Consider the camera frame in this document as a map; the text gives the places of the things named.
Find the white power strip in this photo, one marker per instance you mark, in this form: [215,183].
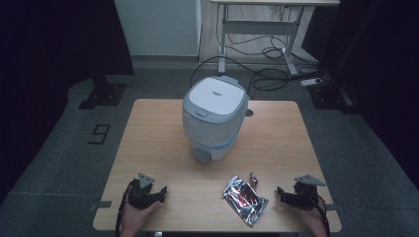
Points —
[311,81]

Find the white panel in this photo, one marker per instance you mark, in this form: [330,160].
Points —
[158,26]

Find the white metal-frame desk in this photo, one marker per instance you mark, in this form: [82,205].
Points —
[260,28]

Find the person's right hand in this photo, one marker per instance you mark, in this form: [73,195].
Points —
[313,220]

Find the small crumpled candy wrapper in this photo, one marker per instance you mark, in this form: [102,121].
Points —
[253,179]

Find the crumpled silver foil packet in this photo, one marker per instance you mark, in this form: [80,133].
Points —
[243,199]

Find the dark curtain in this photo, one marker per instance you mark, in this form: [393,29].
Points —
[49,49]
[382,49]

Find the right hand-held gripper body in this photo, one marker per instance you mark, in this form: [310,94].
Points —
[304,194]

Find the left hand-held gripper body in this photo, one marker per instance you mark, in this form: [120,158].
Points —
[142,196]

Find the black stand base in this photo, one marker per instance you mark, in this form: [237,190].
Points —
[103,94]
[329,97]

